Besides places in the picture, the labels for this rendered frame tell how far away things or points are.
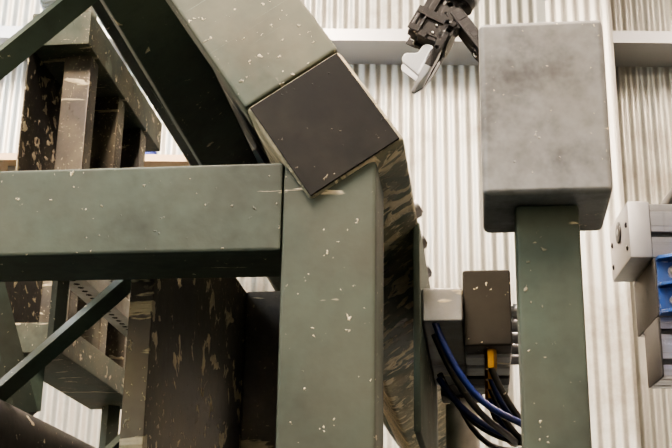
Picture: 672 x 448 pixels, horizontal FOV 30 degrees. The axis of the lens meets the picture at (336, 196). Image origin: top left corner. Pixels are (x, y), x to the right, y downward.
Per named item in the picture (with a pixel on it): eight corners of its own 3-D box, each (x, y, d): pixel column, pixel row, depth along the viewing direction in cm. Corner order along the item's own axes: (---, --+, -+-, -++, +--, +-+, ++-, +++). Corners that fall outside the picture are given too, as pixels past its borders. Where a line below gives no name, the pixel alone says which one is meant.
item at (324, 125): (309, 201, 117) (405, 139, 118) (244, 107, 121) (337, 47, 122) (424, 485, 323) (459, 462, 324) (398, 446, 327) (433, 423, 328)
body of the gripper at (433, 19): (404, 47, 234) (432, -3, 237) (444, 66, 232) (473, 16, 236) (405, 28, 227) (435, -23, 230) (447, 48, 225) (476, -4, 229)
